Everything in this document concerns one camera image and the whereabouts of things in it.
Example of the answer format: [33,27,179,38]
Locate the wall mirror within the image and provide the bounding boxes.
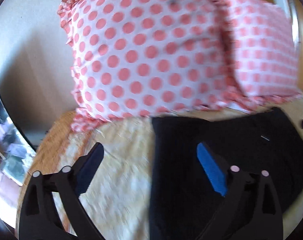
[0,98,36,229]

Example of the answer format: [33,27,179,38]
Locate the black pants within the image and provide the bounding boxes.
[149,107,303,239]

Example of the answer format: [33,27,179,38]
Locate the front pink polka-dot pillow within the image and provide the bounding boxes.
[58,0,231,132]

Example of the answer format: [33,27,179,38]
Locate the pink polka-dot pillow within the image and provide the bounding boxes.
[218,0,300,111]
[58,0,231,132]

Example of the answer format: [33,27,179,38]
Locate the rear pink polka-dot pillow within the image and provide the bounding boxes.
[218,0,300,111]

